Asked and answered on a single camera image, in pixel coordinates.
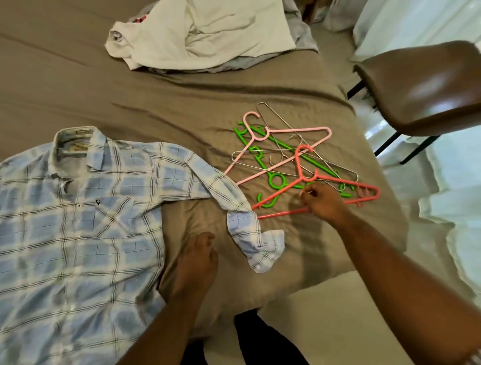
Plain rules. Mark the person's left forearm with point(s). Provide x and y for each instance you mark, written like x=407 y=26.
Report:
x=161 y=335

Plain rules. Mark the light blue garment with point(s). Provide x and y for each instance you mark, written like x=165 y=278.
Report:
x=75 y=248

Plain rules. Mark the pile of coloured plastic hangers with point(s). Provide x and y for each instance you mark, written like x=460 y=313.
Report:
x=259 y=134

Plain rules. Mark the grey garment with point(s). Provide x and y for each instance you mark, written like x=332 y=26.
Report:
x=300 y=34

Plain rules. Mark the sheer white curtain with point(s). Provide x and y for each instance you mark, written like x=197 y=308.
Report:
x=406 y=19
x=458 y=195

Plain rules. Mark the person's right forearm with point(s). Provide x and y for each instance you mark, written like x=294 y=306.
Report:
x=413 y=293

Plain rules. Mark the bed with taupe sheet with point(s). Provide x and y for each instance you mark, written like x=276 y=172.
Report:
x=75 y=83

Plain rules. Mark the person's left hand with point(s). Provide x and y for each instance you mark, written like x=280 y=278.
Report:
x=194 y=267

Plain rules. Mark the brown chair with black legs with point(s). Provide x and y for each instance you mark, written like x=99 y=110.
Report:
x=428 y=83

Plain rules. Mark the cream white garment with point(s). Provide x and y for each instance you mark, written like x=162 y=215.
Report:
x=203 y=30

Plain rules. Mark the person's right hand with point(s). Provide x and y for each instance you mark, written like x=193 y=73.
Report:
x=327 y=204

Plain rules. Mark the person's black trousers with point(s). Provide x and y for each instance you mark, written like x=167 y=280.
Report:
x=263 y=342

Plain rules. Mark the red plastic hanger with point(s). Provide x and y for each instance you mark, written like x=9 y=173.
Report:
x=285 y=189

